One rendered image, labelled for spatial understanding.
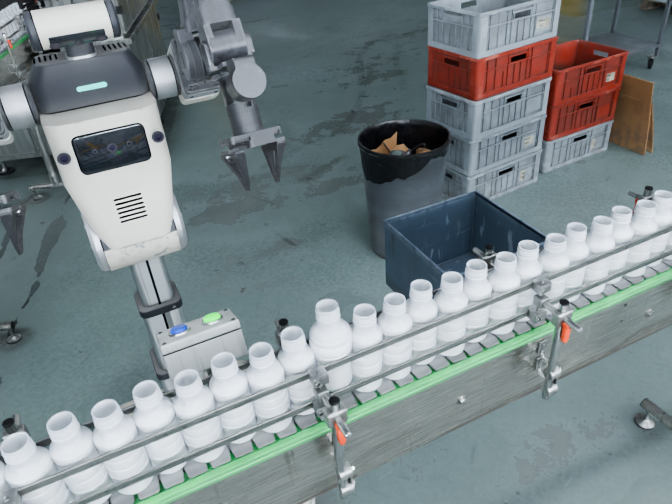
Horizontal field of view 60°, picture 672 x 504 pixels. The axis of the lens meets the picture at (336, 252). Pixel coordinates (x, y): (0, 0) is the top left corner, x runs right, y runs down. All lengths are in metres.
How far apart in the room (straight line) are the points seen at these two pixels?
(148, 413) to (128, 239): 0.58
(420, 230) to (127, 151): 0.83
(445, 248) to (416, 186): 1.04
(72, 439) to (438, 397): 0.62
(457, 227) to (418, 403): 0.78
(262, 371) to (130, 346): 1.96
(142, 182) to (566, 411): 1.75
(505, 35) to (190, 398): 2.72
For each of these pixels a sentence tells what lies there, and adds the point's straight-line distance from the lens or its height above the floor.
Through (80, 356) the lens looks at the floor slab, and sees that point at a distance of 2.90.
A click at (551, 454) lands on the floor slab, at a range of 2.28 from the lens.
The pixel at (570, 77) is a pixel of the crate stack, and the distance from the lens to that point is 3.86.
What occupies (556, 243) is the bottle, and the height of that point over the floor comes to 1.16.
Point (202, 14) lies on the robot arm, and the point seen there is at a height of 1.57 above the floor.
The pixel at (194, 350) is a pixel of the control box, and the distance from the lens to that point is 1.03.
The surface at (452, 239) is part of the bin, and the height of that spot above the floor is 0.81.
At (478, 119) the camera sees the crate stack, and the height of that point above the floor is 0.56.
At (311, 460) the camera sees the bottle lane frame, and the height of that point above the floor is 0.93.
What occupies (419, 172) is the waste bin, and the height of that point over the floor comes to 0.54.
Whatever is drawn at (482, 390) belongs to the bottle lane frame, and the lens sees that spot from 1.19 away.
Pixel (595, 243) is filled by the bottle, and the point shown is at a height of 1.13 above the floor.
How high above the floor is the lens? 1.78
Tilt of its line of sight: 34 degrees down
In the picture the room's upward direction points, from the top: 5 degrees counter-clockwise
